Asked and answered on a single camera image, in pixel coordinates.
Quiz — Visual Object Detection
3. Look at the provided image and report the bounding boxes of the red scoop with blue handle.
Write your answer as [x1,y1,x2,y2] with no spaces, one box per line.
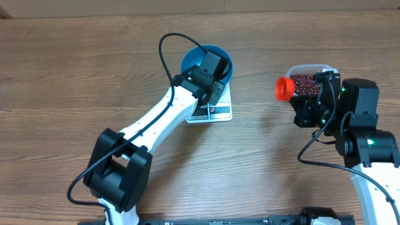
[274,77,295,101]

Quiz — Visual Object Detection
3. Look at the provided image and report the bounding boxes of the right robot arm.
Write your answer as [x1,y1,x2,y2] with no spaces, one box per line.
[289,78,399,224]

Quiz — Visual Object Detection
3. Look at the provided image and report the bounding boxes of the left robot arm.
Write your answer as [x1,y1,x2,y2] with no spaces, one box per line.
[83,65,233,224]

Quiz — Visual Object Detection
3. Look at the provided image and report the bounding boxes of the white digital kitchen scale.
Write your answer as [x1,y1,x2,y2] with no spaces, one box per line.
[186,83,233,124]

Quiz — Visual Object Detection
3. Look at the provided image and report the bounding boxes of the blue metal bowl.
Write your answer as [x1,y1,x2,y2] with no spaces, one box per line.
[181,44,234,84]

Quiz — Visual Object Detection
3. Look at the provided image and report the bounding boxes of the red beans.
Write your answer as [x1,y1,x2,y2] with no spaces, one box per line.
[289,74,319,96]

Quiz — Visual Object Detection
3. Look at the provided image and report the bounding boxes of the clear plastic container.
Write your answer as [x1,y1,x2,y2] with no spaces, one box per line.
[286,64,338,78]

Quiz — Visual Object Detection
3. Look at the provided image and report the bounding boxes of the right black cable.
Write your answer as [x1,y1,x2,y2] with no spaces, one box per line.
[296,77,400,225]

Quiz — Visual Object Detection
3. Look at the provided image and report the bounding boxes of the black cable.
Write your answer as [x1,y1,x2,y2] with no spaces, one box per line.
[66,32,234,225]
[296,77,400,225]

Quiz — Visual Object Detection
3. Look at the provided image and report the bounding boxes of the left black cable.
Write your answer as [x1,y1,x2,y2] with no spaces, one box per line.
[66,32,234,225]

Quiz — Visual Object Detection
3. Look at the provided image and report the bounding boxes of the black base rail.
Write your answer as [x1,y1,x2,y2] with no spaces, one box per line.
[77,206,356,225]

